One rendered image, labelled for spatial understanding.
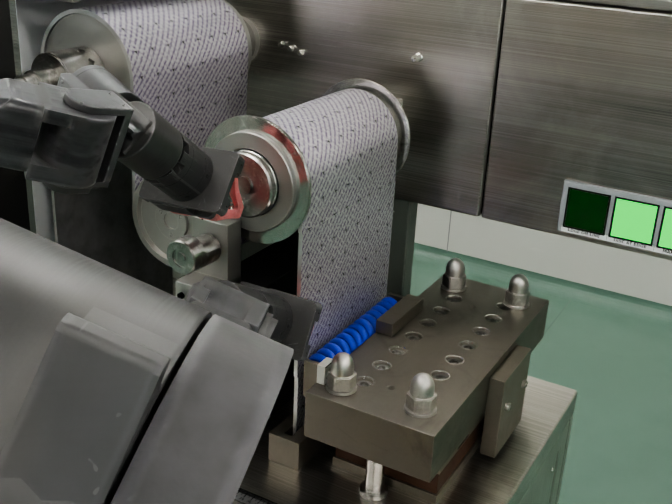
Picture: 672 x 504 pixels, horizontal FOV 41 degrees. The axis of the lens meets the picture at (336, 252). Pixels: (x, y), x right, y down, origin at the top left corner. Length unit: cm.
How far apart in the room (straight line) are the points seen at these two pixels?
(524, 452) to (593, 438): 174
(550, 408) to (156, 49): 71
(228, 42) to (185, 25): 8
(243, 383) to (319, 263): 90
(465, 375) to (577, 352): 234
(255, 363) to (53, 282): 4
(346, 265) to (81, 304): 96
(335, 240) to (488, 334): 25
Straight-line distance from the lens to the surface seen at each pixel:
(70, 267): 17
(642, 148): 117
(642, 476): 282
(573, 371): 328
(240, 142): 100
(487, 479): 114
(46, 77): 108
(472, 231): 391
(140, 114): 83
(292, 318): 97
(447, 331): 118
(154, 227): 113
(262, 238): 103
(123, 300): 16
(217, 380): 15
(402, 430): 98
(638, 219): 119
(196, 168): 88
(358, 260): 114
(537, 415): 128
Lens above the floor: 157
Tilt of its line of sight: 23 degrees down
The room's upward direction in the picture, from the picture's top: 3 degrees clockwise
